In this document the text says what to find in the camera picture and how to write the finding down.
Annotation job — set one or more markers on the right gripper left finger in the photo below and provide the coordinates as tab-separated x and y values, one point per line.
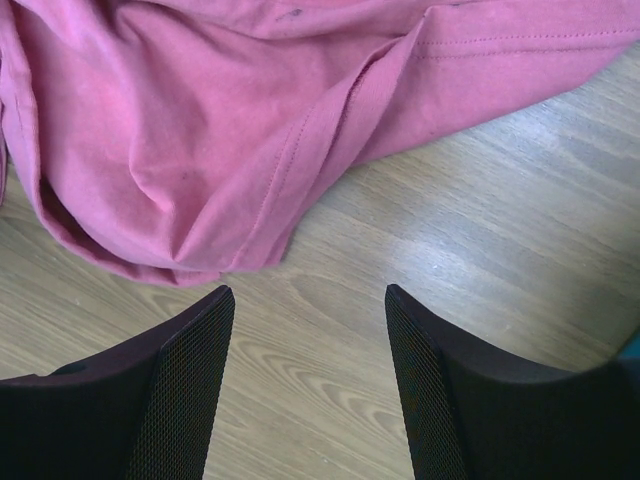
142	409

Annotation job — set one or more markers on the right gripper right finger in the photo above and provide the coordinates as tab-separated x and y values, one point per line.
474	411

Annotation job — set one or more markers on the salmon pink t shirt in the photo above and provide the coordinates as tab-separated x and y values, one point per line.
173	141

